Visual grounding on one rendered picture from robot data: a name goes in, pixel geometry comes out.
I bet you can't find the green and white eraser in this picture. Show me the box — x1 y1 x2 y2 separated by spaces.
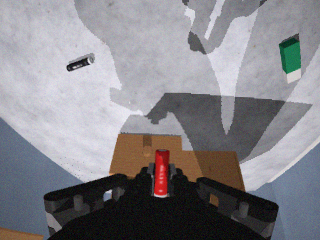
279 38 301 83

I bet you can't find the black battery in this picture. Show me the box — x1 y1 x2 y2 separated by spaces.
66 57 94 72

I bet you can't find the brown wooden chest of drawers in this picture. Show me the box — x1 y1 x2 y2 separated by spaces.
182 150 246 192

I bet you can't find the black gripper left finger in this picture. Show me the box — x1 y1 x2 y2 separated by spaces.
43 163 156 236

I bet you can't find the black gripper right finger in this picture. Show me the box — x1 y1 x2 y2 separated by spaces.
167 163 279 240

